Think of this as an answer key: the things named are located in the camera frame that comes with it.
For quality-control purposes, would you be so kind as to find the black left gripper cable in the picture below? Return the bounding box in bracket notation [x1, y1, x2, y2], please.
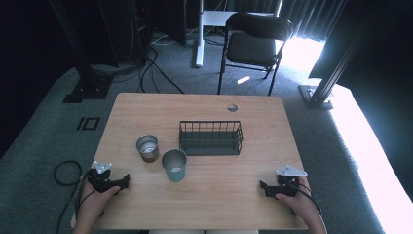
[53, 159, 98, 234]

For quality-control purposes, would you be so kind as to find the black computer cabinet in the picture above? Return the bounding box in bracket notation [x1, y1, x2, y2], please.
[96, 0, 189, 64]

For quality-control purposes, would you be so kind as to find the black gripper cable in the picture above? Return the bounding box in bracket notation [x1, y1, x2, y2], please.
[53, 159, 98, 234]
[291, 182, 323, 216]

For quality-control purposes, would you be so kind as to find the black folding chair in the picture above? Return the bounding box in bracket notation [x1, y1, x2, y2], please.
[216, 12, 295, 98]

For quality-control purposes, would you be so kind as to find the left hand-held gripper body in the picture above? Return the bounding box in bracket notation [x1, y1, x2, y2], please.
[86, 160, 122, 195]

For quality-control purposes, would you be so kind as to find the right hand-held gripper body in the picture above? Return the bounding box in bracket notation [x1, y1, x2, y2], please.
[275, 164, 309, 198]

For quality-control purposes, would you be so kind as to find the teal steel cup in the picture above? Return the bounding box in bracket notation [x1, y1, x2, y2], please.
[161, 148, 188, 183]

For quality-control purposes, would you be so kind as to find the person's left hand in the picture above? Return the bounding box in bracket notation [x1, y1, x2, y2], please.
[77, 175, 122, 222]

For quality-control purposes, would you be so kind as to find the person's right hand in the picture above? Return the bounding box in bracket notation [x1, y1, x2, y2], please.
[275, 176, 321, 225]

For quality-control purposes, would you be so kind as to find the black wire basket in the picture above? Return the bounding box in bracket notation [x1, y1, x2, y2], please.
[178, 120, 244, 157]

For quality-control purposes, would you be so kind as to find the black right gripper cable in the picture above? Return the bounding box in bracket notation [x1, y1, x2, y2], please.
[291, 182, 323, 216]

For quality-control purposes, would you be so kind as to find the brown steel cup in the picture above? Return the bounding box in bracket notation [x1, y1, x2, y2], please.
[135, 134, 161, 164]

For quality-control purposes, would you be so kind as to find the black floor cable bundle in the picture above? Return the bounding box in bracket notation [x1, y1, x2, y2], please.
[91, 30, 186, 96]

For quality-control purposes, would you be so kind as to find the black metal stand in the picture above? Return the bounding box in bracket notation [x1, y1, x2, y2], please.
[298, 0, 378, 111]
[48, 0, 114, 104]

